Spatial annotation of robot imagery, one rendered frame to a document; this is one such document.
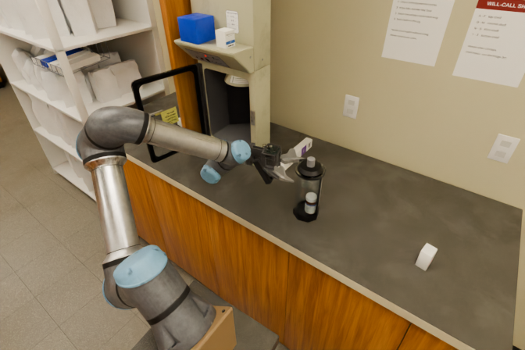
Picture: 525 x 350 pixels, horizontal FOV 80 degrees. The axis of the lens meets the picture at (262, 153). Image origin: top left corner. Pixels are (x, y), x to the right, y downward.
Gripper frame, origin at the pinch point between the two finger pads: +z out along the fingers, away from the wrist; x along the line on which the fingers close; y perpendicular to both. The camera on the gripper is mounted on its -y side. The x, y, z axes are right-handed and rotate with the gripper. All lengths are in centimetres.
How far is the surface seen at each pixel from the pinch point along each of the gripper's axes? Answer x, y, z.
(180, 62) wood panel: 25, 26, -63
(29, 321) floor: -52, -114, -142
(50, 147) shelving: 61, -87, -247
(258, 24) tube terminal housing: 24, 44, -25
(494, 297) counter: -14, -20, 67
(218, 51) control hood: 12, 37, -36
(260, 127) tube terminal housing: 24.3, 0.1, -25.1
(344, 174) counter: 29.8, -19.8, 14.2
